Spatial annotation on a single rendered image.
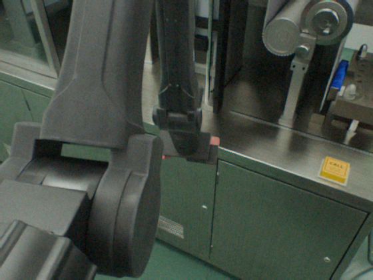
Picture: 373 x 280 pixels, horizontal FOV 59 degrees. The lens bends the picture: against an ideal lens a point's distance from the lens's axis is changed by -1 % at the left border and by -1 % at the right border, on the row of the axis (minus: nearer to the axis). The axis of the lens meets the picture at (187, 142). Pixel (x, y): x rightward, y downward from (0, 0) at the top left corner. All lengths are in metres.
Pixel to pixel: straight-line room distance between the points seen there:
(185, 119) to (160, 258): 1.36
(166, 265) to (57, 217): 1.67
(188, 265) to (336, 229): 0.88
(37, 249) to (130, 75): 0.13
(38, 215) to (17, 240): 0.02
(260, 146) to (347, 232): 0.39
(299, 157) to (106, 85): 0.92
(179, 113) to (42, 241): 0.43
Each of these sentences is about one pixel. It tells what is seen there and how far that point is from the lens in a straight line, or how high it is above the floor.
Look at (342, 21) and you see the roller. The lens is 1.10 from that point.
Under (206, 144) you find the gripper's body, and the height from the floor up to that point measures 1.13.
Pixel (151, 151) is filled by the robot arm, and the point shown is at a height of 1.48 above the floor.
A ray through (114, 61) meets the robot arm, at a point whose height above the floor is 1.52.
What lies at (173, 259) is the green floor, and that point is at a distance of 1.86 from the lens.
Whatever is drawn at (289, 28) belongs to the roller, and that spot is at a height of 1.21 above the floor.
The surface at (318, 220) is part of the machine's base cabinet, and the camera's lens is 1.21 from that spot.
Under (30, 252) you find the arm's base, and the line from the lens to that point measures 0.18.
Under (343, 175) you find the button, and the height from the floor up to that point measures 0.92.
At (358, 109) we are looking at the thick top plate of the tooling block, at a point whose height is 1.01.
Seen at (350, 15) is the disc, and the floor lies 1.28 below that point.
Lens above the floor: 1.63
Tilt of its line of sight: 41 degrees down
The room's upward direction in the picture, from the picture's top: straight up
